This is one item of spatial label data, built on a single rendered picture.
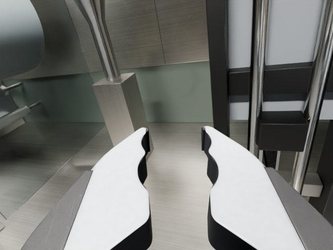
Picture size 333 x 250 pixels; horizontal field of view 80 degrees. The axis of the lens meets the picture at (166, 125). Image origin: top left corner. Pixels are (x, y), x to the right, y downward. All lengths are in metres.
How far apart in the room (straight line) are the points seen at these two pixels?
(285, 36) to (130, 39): 0.59
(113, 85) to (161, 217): 0.34
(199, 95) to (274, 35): 0.52
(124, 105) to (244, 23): 0.37
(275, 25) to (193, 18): 0.46
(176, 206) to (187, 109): 0.40
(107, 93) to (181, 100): 0.33
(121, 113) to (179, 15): 0.36
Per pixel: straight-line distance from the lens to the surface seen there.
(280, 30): 0.26
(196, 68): 0.73
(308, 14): 0.27
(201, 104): 0.77
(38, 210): 0.68
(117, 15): 0.78
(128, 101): 0.54
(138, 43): 0.76
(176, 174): 0.59
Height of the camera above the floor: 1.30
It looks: 29 degrees down
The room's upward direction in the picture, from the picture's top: 11 degrees counter-clockwise
